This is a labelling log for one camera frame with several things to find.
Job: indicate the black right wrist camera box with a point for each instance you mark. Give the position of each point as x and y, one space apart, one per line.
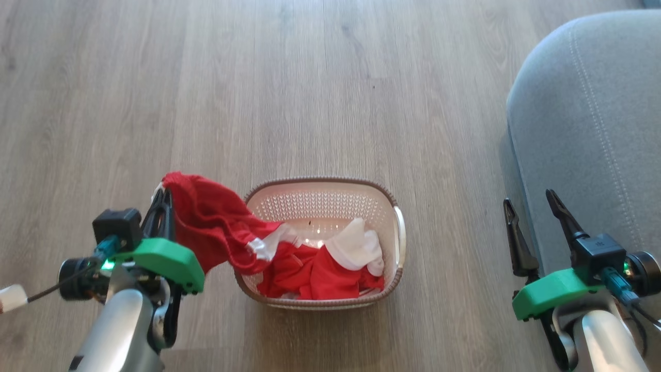
599 256

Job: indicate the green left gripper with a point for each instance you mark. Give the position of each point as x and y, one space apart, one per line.
160 261

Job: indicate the grey fabric sofa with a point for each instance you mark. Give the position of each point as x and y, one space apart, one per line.
594 129

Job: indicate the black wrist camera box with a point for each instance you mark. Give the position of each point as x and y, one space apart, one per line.
599 256
117 226

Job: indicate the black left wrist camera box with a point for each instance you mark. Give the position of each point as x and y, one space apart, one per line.
117 226

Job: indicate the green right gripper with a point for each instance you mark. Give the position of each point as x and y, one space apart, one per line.
555 292

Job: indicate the red garment with white stripe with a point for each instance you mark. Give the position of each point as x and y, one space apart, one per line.
211 222

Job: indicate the cream laundry basket brown rim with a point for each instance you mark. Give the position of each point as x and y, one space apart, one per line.
320 204

